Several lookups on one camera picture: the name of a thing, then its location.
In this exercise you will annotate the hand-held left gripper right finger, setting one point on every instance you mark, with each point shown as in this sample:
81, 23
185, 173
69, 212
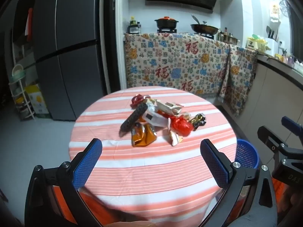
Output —
214, 163

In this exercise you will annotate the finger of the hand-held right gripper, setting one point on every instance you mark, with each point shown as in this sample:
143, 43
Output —
288, 122
268, 136

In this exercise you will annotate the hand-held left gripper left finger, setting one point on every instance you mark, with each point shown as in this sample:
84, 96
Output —
86, 164

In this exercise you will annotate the blue plastic basket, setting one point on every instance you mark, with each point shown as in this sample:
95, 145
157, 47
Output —
247, 155

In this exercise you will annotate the cream gold wrapper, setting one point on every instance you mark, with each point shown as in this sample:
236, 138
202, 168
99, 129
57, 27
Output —
174, 139

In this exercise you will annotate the gold black foil wrapper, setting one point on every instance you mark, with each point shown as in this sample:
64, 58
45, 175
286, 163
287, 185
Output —
198, 119

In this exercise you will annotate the red foil wrapper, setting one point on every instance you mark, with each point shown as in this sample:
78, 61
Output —
181, 125

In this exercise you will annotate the orange gold foil wrapper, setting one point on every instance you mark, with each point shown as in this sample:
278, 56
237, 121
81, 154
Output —
142, 137

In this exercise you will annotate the patterned beige paper box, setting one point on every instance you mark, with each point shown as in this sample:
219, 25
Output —
171, 108

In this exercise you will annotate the orange paper wrapper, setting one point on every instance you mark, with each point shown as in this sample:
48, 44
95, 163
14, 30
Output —
140, 119

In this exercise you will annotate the white plastic packet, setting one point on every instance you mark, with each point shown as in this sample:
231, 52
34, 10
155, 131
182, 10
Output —
156, 120

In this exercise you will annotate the red ribbon wrapper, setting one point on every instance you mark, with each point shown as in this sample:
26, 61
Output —
137, 99

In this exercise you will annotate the silver white snack packet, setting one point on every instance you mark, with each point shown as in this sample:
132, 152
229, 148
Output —
151, 105

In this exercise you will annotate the small printed cloth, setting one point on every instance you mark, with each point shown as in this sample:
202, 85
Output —
239, 80

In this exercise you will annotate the striped orange white tablecloth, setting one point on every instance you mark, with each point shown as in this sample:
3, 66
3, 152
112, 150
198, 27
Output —
151, 170

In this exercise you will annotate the yellow cardboard box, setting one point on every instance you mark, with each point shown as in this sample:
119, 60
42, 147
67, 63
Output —
37, 100

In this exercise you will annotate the white knife block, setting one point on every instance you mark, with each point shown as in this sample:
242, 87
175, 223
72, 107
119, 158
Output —
271, 43

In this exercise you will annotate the yellow green container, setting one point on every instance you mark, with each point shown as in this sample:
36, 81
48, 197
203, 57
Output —
254, 43

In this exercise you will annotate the white storage rack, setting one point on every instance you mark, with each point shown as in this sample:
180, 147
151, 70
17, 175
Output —
21, 94

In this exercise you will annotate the steel pot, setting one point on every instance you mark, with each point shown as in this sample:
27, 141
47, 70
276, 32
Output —
228, 38

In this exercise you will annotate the large printed cloth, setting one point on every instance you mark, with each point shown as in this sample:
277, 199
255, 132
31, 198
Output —
175, 63

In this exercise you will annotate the grey refrigerator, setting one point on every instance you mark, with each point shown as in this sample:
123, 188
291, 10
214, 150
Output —
68, 52

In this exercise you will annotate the black wok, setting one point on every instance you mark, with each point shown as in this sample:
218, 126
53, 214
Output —
204, 29

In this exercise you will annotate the gas stove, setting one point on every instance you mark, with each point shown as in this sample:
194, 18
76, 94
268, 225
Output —
167, 31

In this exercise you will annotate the small black appliance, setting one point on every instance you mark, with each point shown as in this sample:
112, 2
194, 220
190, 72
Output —
134, 29

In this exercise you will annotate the black pot with orange lid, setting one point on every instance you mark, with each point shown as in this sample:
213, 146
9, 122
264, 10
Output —
166, 23

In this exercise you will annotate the yellow capped oil bottle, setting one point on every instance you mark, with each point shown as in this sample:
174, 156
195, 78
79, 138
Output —
133, 20

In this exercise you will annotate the red hanging cloth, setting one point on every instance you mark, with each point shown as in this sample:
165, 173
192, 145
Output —
29, 23

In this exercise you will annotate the wall hanging ornament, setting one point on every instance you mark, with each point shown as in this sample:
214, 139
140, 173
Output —
275, 9

